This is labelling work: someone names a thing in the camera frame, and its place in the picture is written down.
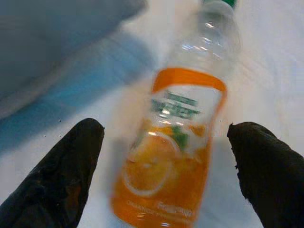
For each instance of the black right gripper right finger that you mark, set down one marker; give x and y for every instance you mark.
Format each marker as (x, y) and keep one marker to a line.
(270, 175)

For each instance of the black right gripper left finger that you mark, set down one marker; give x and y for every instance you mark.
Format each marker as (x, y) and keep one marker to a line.
(54, 180)

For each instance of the grey bear pillow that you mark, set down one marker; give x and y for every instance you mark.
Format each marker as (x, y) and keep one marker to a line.
(47, 35)

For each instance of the orange juice plastic bottle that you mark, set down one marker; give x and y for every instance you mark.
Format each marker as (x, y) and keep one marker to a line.
(166, 154)

